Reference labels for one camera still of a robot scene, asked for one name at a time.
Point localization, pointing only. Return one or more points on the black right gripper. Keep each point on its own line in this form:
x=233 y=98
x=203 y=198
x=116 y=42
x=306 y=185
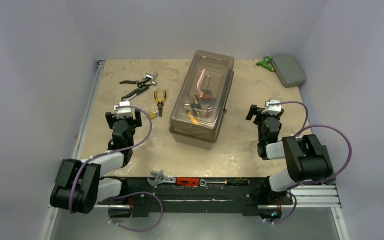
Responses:
x=252 y=112

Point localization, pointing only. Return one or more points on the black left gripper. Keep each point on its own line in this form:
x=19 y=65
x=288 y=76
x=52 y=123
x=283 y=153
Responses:
x=111 y=118

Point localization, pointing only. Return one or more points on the orange black hex key set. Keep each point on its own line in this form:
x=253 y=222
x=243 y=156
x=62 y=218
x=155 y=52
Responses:
x=206 y=95

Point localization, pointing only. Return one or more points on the beige translucent tool box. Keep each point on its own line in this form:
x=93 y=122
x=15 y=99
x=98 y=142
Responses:
x=202 y=102

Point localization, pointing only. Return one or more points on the yellow black short screwdriver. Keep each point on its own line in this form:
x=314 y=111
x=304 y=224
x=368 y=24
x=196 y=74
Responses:
x=196 y=106

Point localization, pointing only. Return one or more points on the thin yellow black screwdriver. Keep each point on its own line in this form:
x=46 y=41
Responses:
x=193 y=119

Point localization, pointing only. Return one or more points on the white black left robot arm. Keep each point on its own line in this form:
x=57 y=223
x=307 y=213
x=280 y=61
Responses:
x=79 y=184

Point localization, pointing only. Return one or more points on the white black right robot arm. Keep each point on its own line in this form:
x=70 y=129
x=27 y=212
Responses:
x=306 y=158

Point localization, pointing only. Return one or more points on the green plastic tool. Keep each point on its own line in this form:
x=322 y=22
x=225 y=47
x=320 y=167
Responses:
x=266 y=63

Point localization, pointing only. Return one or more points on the black long nose pliers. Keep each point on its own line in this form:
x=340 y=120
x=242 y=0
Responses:
x=135 y=93

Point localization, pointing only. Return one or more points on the grey plastic case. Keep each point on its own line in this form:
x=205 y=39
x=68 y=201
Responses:
x=288 y=71

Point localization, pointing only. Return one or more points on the silver adjustable wrench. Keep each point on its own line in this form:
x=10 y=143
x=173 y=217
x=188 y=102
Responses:
x=159 y=178

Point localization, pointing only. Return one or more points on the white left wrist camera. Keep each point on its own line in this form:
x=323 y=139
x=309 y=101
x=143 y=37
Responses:
x=123 y=107

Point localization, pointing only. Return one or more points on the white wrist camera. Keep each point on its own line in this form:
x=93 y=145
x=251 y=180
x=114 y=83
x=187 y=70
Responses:
x=273 y=105
x=123 y=107

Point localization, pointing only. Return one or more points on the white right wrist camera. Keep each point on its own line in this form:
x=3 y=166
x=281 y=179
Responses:
x=273 y=105

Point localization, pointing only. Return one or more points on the black handled pliers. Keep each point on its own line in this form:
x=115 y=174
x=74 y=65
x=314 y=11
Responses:
x=139 y=83

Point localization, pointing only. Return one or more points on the yellow handled pliers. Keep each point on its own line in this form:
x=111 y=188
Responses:
x=160 y=102

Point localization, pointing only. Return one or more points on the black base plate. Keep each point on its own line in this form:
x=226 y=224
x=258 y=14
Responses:
x=254 y=200

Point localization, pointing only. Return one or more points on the red handled ratchet tool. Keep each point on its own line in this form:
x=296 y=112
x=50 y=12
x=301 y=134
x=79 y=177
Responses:
x=190 y=182

